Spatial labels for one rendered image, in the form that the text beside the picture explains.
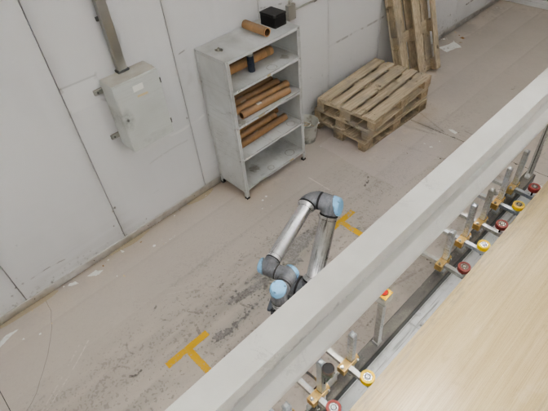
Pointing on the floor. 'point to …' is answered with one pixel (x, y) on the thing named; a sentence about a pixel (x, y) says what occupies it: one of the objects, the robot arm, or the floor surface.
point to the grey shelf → (245, 37)
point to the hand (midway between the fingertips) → (285, 326)
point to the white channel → (355, 262)
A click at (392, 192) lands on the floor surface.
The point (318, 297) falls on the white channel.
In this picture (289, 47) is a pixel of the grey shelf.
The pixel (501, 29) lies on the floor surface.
